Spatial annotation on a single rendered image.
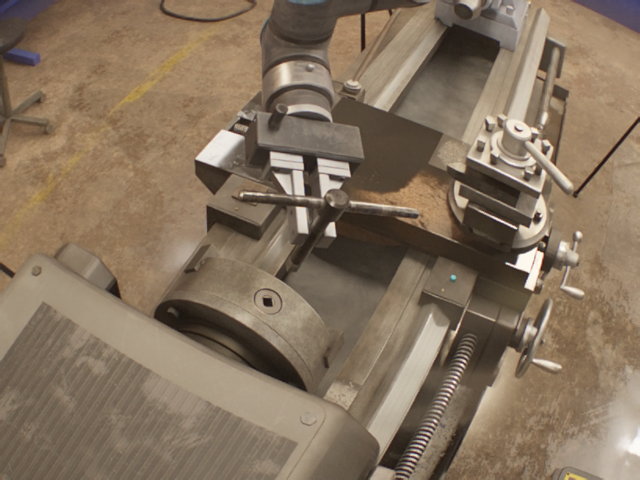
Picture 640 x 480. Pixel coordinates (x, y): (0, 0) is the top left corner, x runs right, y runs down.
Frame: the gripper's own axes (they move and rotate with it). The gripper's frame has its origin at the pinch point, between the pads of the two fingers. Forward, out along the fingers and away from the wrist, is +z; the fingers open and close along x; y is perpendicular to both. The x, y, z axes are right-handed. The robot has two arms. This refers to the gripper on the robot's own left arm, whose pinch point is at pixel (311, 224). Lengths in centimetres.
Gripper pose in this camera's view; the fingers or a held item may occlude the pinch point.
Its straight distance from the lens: 83.7
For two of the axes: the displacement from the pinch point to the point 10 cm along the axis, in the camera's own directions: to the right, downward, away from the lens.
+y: 3.7, -4.9, -7.9
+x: 9.3, 1.1, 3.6
